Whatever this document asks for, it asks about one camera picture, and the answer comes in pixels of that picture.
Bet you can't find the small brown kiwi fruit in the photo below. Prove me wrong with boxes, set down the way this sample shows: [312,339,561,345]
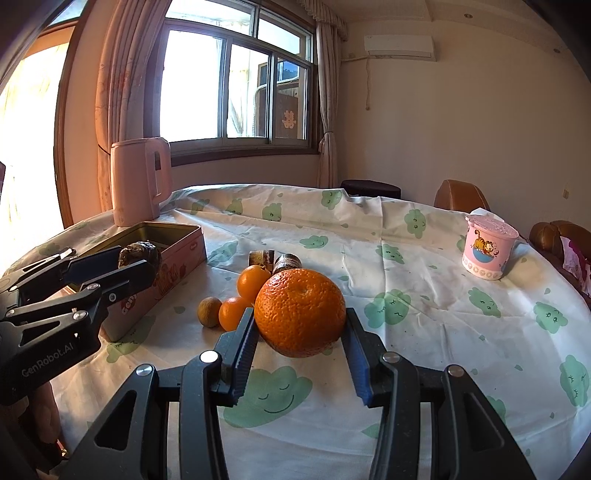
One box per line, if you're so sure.
[197,297,222,328]

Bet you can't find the cut sugarcane piece left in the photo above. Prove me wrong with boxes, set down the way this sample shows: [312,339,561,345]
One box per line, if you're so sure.
[249,250,276,272]

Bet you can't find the dark brown round fruit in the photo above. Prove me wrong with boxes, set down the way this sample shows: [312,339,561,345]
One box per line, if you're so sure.
[118,241,161,273]

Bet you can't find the pink cartoon cup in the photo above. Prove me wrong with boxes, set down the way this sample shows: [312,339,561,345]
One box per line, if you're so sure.
[462,214,519,281]

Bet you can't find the pink curtain left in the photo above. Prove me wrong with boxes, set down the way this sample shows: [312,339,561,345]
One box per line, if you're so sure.
[95,0,171,211]

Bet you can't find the cut sugarcane piece right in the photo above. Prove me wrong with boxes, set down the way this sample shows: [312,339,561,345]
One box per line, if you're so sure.
[273,253,303,275]

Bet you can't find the pink electric kettle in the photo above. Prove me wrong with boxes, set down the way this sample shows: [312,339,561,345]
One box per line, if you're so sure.
[110,137,172,227]

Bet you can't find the white tablecloth green clouds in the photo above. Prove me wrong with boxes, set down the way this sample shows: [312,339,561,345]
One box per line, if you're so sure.
[1,185,590,479]

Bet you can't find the small orange tangerine far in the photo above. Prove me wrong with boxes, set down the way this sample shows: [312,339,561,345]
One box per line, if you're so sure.
[236,265,271,304]

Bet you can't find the pink floral cushion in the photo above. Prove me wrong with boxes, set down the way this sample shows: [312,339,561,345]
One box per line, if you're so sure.
[560,236,591,296]

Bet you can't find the small orange tangerine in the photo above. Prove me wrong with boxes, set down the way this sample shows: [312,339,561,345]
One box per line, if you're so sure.
[218,296,252,331]
[236,265,271,304]

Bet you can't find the cut sugarcane piece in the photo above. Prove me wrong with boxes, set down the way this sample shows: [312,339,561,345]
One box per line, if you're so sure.
[249,250,276,272]
[273,253,303,275]

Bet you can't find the beige curtain right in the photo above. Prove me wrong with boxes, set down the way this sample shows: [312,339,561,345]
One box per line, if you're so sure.
[298,0,349,188]

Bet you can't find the small orange tangerine near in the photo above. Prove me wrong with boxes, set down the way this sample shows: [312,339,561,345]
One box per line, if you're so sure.
[218,296,252,331]

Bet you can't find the window with dark frame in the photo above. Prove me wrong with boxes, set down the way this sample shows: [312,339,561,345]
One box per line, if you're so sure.
[143,1,321,166]

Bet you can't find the dark round stool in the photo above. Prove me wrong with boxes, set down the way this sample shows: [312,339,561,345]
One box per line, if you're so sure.
[341,179,402,199]

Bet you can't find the brown leather chair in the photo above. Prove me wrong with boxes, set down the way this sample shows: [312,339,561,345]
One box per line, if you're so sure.
[434,179,490,213]

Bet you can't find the large orange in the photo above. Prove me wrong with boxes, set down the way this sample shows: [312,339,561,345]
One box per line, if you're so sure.
[254,268,346,358]

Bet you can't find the pink metal tin box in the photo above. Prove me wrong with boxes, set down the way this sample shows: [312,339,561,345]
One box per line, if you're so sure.
[82,221,206,342]

